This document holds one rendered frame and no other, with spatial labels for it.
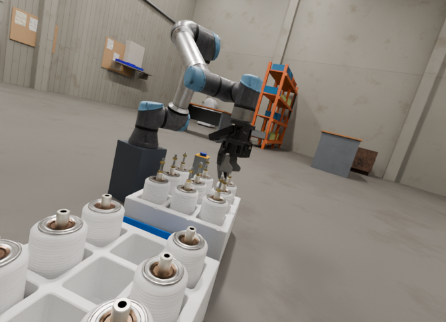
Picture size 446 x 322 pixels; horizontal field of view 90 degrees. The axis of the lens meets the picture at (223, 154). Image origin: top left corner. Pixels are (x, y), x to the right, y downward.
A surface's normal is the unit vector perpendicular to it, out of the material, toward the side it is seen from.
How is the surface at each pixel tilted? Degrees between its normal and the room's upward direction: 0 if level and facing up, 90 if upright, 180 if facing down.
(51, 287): 0
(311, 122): 90
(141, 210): 90
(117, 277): 90
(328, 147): 90
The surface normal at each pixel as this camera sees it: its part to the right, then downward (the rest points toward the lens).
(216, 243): -0.19, 0.11
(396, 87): -0.45, 0.03
